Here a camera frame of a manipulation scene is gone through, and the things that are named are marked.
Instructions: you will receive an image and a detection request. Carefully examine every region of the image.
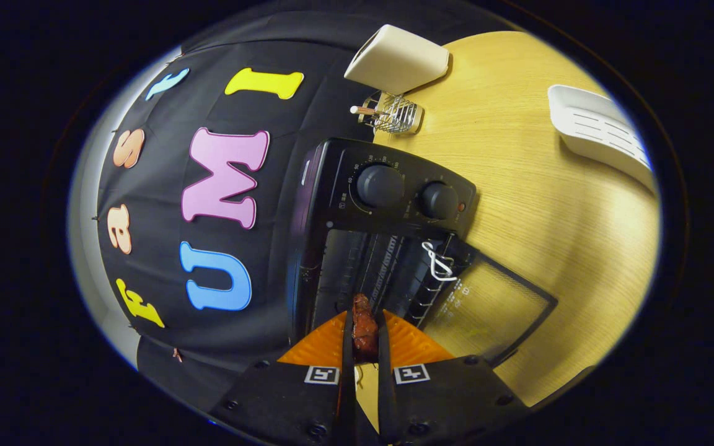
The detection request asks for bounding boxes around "white slotted tray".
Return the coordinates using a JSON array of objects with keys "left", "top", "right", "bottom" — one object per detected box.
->
[{"left": 547, "top": 84, "right": 656, "bottom": 194}]

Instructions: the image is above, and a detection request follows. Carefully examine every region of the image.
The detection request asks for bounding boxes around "white bread toaster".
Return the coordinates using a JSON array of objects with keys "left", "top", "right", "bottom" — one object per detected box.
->
[{"left": 344, "top": 24, "right": 451, "bottom": 95}]

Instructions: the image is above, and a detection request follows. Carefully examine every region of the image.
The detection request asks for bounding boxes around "reddish brown meat piece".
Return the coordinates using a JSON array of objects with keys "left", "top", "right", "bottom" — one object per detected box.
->
[{"left": 351, "top": 294, "right": 380, "bottom": 364}]

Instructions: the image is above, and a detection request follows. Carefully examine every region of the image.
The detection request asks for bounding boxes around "metal wire holder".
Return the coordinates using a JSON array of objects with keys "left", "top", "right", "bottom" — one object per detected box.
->
[{"left": 350, "top": 92, "right": 424, "bottom": 135}]

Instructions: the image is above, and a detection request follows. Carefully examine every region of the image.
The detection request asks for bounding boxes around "black toaster oven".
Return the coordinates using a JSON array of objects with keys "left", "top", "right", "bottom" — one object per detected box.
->
[{"left": 289, "top": 138, "right": 559, "bottom": 367}]

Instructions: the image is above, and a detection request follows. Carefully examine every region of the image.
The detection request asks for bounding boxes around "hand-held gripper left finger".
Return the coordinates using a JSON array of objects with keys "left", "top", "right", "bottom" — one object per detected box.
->
[{"left": 208, "top": 310, "right": 358, "bottom": 446}]

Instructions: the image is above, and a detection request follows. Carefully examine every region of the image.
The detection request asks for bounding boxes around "black backdrop cloth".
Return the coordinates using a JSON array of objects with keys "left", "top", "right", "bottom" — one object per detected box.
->
[{"left": 94, "top": 11, "right": 494, "bottom": 413}]

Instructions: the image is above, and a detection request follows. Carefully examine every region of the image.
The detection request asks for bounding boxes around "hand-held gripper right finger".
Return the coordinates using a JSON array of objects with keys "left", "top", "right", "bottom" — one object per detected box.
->
[{"left": 376, "top": 310, "right": 532, "bottom": 446}]

